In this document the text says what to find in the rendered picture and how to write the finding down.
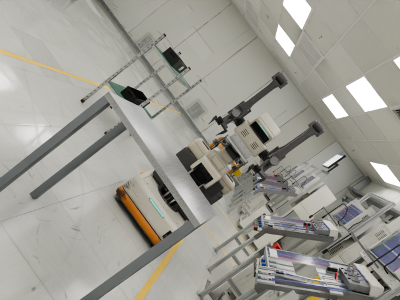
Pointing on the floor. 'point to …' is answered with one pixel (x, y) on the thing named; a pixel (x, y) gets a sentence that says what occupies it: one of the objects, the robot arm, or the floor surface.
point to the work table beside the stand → (152, 154)
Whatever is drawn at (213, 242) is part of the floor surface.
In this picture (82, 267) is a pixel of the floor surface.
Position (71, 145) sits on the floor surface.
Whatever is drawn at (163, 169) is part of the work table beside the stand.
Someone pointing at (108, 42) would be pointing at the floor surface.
